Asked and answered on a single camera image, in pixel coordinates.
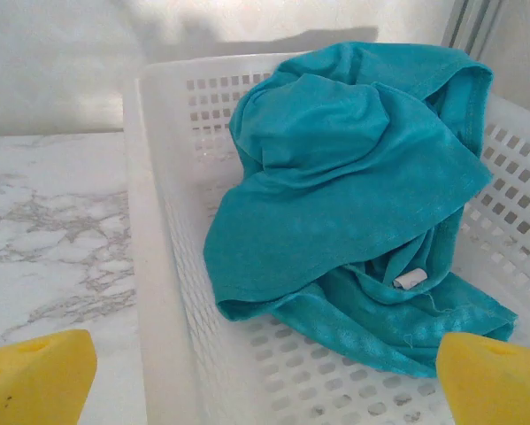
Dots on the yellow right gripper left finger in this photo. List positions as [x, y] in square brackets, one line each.
[34, 380]

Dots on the white perforated plastic basket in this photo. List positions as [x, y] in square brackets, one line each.
[158, 248]

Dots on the teal t-shirt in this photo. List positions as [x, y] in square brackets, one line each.
[335, 199]

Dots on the aluminium frame post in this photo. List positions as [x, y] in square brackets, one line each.
[472, 22]

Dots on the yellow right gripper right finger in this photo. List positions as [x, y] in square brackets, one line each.
[494, 389]

